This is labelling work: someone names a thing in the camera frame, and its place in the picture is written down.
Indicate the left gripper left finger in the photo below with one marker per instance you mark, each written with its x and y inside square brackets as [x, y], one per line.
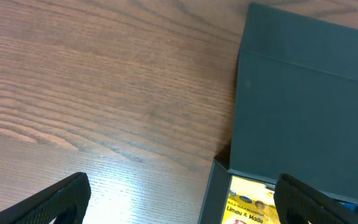
[63, 202]

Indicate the yellow candy bag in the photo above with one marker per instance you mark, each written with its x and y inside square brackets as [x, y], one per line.
[249, 202]

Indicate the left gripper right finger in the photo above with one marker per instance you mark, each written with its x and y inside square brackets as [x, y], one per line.
[298, 203]

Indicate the dark green gift box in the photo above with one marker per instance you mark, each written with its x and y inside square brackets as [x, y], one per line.
[296, 109]

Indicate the blue Oreo cookie pack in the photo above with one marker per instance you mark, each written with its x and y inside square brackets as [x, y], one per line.
[350, 206]

